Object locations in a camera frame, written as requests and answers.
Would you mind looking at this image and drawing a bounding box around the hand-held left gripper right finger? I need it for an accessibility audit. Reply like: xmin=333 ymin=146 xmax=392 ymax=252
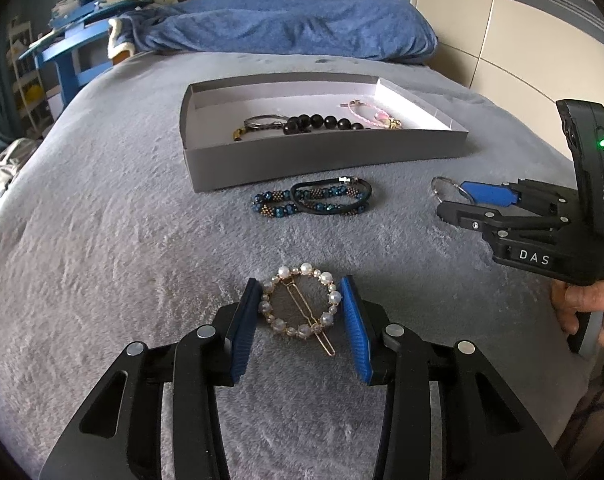
xmin=338 ymin=275 xmax=568 ymax=480

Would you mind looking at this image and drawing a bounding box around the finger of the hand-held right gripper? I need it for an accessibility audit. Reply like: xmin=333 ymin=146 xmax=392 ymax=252
xmin=458 ymin=178 xmax=578 ymax=216
xmin=434 ymin=200 xmax=573 ymax=241

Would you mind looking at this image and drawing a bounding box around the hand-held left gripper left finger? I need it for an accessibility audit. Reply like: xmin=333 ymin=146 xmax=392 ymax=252
xmin=39 ymin=276 xmax=261 ymax=480

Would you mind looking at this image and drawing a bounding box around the silver metal ring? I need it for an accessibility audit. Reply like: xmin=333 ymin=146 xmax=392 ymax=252
xmin=431 ymin=176 xmax=470 ymax=205

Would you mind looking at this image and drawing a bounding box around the round pearl hair clip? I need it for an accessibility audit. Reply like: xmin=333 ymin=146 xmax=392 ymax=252
xmin=258 ymin=262 xmax=343 ymax=358

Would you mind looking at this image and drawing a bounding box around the pink cord bracelet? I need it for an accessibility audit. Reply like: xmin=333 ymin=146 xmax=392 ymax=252
xmin=339 ymin=99 xmax=403 ymax=130

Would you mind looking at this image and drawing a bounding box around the large black bead bracelet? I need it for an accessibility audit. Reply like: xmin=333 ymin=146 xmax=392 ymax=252
xmin=282 ymin=115 xmax=375 ymax=136

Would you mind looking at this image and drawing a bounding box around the grey cardboard box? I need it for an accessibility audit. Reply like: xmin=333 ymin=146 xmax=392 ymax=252
xmin=178 ymin=72 xmax=470 ymax=193

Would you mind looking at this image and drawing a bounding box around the thin dark bracelet gold clasp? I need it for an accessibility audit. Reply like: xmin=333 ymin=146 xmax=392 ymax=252
xmin=232 ymin=114 xmax=290 ymax=141

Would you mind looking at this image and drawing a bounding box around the beige wardrobe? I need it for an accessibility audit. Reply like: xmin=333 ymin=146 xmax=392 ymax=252
xmin=412 ymin=0 xmax=604 ymax=126

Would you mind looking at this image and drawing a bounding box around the blue duvet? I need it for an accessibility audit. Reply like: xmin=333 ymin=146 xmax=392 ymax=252
xmin=109 ymin=0 xmax=439 ymax=63

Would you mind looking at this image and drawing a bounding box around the pile of light clothes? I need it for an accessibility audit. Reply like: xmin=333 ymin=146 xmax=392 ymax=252
xmin=0 ymin=137 xmax=40 ymax=196

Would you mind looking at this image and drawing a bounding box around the white shelf rack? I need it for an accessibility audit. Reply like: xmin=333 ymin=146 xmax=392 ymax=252
xmin=6 ymin=20 xmax=50 ymax=133

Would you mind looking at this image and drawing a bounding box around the blue desk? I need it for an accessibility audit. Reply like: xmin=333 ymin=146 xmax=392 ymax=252
xmin=16 ymin=0 xmax=153 ymax=106

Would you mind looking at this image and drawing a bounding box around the black cord bracelet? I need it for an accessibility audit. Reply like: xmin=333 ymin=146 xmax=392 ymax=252
xmin=291 ymin=176 xmax=373 ymax=213

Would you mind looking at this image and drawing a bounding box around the blue beaded bracelet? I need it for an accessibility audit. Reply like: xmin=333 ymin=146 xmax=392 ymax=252
xmin=252 ymin=184 xmax=373 ymax=221

